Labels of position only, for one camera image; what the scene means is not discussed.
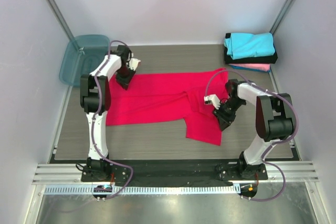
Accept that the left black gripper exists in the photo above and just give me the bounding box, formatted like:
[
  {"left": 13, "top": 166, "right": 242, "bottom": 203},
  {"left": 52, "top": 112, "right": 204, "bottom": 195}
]
[{"left": 115, "top": 66, "right": 136, "bottom": 90}]

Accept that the red t shirt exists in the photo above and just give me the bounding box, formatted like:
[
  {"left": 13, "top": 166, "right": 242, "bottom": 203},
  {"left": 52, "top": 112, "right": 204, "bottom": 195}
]
[{"left": 106, "top": 68, "right": 228, "bottom": 145}]

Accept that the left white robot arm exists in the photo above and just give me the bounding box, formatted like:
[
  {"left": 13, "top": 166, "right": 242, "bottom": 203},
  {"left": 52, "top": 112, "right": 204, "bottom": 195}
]
[{"left": 76, "top": 41, "right": 141, "bottom": 182}]

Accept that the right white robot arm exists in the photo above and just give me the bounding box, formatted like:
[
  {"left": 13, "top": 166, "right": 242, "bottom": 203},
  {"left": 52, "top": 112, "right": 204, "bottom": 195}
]
[{"left": 204, "top": 79, "right": 297, "bottom": 180}]

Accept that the teal plastic bin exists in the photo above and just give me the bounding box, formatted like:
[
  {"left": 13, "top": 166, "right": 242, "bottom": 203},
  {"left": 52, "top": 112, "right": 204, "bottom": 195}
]
[{"left": 59, "top": 35, "right": 110, "bottom": 87}]

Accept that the folded pink t shirt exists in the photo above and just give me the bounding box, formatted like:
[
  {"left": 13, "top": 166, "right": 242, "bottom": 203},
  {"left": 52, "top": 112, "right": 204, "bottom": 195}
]
[{"left": 230, "top": 63, "right": 270, "bottom": 72}]

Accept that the folded cyan t shirt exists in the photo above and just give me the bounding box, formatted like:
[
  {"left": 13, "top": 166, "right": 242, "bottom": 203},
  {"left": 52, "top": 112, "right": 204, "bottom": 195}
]
[{"left": 224, "top": 33, "right": 275, "bottom": 60}]

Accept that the folded black t shirt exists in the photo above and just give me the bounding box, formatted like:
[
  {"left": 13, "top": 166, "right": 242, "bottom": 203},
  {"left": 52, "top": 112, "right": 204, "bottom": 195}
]
[{"left": 223, "top": 33, "right": 278, "bottom": 64}]

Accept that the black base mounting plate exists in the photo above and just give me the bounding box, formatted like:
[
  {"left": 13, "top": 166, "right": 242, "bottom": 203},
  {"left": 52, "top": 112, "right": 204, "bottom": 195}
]
[{"left": 76, "top": 159, "right": 268, "bottom": 187}]

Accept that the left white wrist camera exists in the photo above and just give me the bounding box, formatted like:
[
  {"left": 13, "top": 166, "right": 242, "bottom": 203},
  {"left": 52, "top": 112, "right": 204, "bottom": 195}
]
[{"left": 128, "top": 58, "right": 141, "bottom": 71}]

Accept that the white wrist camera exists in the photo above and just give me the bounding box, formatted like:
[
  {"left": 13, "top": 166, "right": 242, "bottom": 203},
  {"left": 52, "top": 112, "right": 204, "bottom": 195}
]
[
  {"left": 204, "top": 94, "right": 223, "bottom": 110},
  {"left": 128, "top": 58, "right": 141, "bottom": 71}
]

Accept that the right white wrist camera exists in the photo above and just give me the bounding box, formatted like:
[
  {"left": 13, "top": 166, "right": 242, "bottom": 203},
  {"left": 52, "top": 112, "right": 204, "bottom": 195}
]
[{"left": 204, "top": 94, "right": 223, "bottom": 110}]

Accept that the aluminium extrusion rail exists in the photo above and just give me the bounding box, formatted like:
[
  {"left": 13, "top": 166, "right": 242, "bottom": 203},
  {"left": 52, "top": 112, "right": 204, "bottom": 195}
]
[{"left": 32, "top": 161, "right": 319, "bottom": 185}]

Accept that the white slotted cable duct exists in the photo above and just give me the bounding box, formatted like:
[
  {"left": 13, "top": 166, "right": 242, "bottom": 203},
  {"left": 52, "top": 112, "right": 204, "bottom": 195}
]
[{"left": 44, "top": 184, "right": 240, "bottom": 196}]

